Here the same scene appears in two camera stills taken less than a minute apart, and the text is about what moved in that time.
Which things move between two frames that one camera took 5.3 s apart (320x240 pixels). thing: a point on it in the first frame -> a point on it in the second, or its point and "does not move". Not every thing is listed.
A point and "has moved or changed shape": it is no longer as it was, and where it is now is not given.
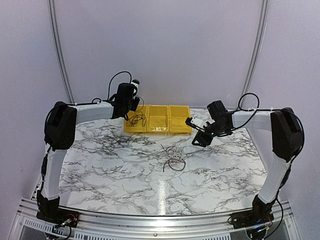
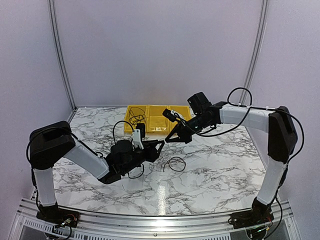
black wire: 138,115 has moved or changed shape
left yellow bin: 137,120 does not move
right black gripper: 204,141 -> 184,136
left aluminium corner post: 71,98 does not move
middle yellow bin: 158,118 does not move
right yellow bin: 178,116 does not move
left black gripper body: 135,104 -> 150,156
